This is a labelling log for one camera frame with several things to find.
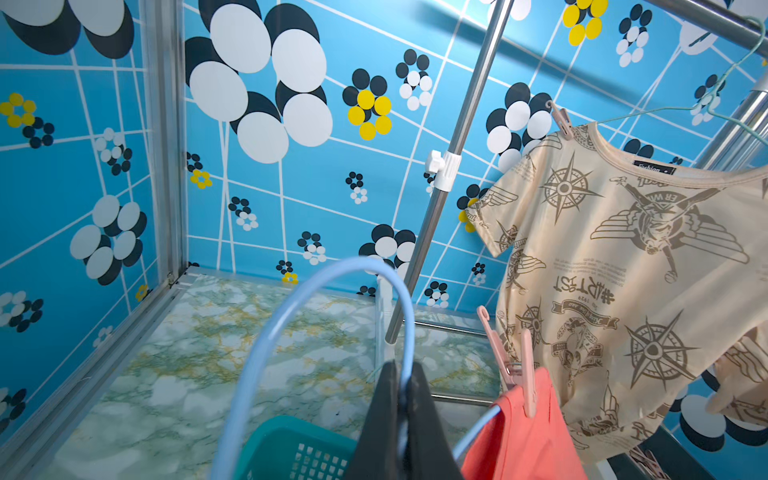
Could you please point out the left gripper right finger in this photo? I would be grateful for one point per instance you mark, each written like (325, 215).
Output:
(429, 455)

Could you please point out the red garment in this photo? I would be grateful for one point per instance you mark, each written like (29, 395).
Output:
(515, 446)

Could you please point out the teal laundry basket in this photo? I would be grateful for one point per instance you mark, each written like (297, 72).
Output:
(285, 447)

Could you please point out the mint green wire hanger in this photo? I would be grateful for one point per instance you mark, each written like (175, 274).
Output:
(707, 103)

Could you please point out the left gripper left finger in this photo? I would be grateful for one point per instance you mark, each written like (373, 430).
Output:
(376, 454)

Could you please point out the beige compass print t-shirt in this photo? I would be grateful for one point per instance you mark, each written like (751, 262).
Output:
(643, 285)

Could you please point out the metal clothes rack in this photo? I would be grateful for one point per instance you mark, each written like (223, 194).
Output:
(399, 71)

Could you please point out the pile of coloured clothespins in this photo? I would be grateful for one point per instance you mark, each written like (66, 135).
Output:
(646, 461)

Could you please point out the dark grey clothespin tray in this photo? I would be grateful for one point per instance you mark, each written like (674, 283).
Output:
(672, 458)

